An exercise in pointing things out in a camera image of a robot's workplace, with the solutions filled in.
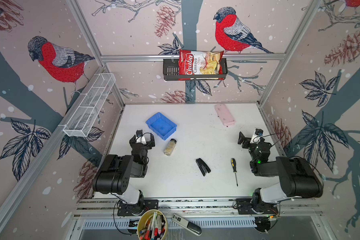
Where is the black yellow handled screwdriver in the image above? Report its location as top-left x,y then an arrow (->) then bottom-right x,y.
231,158 -> 238,186

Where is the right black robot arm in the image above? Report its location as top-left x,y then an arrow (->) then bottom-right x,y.
234,129 -> 323,216

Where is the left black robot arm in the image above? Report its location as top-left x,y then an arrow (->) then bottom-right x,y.
93,130 -> 158,217

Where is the blue plastic bin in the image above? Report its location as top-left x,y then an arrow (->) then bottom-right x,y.
146,113 -> 177,140

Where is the small spice jar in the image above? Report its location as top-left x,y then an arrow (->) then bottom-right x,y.
164,139 -> 177,156

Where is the black stapler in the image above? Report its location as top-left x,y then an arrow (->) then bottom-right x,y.
196,158 -> 211,177

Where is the yellow cup of markers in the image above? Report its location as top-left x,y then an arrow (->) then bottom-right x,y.
137,210 -> 169,240

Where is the red cassava chips bag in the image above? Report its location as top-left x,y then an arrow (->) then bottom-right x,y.
179,50 -> 224,74

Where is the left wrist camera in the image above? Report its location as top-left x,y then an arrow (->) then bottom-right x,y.
136,129 -> 147,145

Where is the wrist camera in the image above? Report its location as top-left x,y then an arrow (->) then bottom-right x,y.
250,128 -> 264,144
136,129 -> 147,145

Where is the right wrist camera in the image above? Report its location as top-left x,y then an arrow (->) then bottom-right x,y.
250,128 -> 264,144

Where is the white wire mesh shelf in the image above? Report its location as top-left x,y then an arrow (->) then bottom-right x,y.
63,73 -> 116,138

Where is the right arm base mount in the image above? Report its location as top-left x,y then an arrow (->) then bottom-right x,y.
235,198 -> 279,215

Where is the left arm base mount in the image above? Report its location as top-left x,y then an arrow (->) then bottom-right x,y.
116,200 -> 159,217

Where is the black wall basket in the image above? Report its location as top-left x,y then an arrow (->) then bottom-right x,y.
163,58 -> 228,81

